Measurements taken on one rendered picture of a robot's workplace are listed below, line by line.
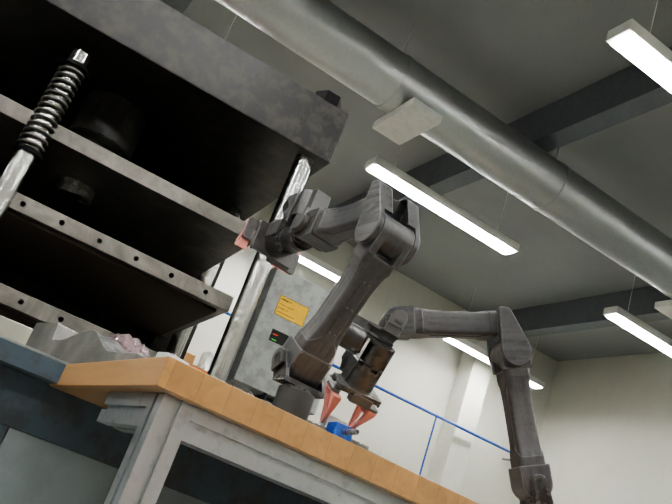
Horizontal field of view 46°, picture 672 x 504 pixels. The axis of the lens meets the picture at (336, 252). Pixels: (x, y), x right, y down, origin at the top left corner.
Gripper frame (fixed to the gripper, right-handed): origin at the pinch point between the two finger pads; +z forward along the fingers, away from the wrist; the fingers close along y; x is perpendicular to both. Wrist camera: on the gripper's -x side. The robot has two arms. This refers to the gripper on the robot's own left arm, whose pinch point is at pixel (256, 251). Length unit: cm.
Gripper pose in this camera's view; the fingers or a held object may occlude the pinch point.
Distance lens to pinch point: 174.8
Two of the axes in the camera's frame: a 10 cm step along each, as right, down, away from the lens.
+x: -3.1, 8.7, -3.8
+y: -7.7, -4.7, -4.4
